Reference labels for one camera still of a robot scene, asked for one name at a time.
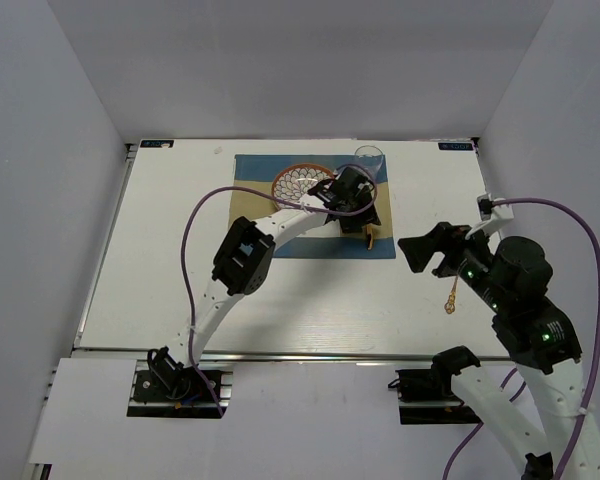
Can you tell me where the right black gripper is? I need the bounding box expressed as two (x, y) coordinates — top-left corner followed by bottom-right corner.
(397, 219), (508, 310)

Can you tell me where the clear drinking glass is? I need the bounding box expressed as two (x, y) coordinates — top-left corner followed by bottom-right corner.
(354, 145), (385, 181)

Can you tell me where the gold knife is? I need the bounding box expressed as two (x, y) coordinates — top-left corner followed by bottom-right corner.
(365, 224), (375, 251)

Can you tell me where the patterned ceramic plate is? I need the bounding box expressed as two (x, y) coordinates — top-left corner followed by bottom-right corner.
(271, 163), (334, 210)

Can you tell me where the gold fork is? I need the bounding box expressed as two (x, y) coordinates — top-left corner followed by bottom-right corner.
(444, 275), (459, 315)

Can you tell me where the blue beige checked placemat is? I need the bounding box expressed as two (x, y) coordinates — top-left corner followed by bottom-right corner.
(229, 153), (396, 259)

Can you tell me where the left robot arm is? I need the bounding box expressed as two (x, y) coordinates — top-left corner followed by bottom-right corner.
(147, 164), (378, 401)

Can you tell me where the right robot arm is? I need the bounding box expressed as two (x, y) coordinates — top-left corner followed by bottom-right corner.
(398, 222), (600, 479)

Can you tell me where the right blue table sticker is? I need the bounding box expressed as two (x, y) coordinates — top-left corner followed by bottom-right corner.
(438, 142), (474, 151)

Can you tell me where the blue table sticker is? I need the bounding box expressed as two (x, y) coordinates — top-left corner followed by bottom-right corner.
(139, 139), (174, 149)
(438, 142), (474, 151)

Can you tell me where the left blue table sticker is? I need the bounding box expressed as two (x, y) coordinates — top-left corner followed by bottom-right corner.
(139, 139), (174, 149)

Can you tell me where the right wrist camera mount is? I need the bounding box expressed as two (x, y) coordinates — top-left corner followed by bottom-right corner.
(465, 194), (514, 240)

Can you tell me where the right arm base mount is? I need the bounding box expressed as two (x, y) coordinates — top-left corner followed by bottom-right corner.
(387, 369), (480, 425)

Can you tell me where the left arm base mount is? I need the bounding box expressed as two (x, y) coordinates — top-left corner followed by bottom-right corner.
(126, 365), (232, 420)

